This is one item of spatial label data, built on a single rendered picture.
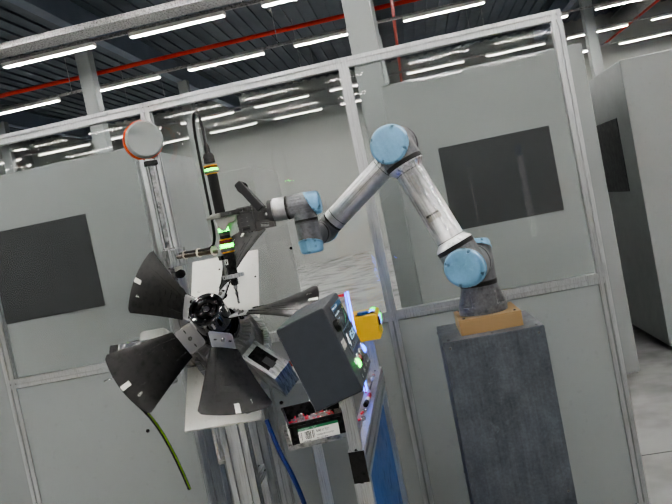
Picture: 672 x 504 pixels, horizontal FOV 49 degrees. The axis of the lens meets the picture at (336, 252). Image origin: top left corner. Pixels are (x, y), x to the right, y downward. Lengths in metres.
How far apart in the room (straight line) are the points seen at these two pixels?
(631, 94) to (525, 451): 3.69
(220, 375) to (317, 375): 0.79
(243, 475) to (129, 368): 0.55
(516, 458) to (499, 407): 0.16
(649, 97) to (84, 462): 4.27
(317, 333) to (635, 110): 4.34
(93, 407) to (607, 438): 2.17
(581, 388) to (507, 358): 0.97
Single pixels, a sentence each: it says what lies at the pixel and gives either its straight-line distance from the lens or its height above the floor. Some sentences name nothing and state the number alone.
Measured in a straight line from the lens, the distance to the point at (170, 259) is 2.90.
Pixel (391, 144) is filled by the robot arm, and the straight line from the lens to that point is 2.14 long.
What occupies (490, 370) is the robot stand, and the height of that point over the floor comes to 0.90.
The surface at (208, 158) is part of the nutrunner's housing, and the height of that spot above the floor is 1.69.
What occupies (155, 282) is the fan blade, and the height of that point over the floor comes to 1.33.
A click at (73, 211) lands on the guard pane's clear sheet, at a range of 3.34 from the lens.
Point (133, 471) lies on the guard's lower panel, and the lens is 3.44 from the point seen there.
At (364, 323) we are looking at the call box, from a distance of 2.54.
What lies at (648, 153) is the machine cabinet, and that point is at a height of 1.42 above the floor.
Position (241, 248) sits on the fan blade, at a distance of 2.48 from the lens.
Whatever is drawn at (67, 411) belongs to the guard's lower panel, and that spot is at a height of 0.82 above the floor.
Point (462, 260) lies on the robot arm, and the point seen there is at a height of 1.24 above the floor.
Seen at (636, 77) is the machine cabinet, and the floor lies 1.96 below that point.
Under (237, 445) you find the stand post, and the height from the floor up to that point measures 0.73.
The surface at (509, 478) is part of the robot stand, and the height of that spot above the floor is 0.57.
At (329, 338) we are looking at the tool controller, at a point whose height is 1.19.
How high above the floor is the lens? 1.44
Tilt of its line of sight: 3 degrees down
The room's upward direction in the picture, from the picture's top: 11 degrees counter-clockwise
